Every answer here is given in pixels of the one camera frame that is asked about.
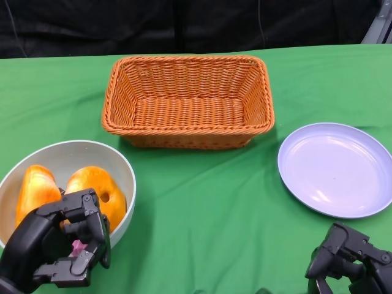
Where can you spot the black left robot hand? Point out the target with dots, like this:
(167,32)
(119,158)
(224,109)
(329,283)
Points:
(30,245)

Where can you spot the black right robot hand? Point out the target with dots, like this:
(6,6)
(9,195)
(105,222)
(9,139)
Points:
(346,245)

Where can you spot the long golden bread loaf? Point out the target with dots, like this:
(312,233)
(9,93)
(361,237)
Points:
(36,190)

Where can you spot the grey-green round bowl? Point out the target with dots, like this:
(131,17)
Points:
(92,156)

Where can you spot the pink striped cake slice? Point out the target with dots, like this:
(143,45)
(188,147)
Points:
(78,248)

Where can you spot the lavender round plate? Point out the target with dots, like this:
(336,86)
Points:
(333,171)

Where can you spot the orange wicker basket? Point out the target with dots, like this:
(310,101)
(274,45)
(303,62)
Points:
(186,113)

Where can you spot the black backdrop curtain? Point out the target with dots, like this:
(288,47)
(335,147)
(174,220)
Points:
(153,24)

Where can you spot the grey metal frame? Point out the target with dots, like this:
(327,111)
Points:
(378,24)

